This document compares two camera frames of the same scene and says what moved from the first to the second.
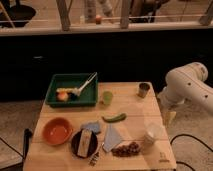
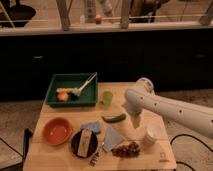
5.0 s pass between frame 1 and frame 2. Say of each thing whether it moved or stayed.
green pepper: stayed
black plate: stayed
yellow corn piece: stayed
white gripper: moved
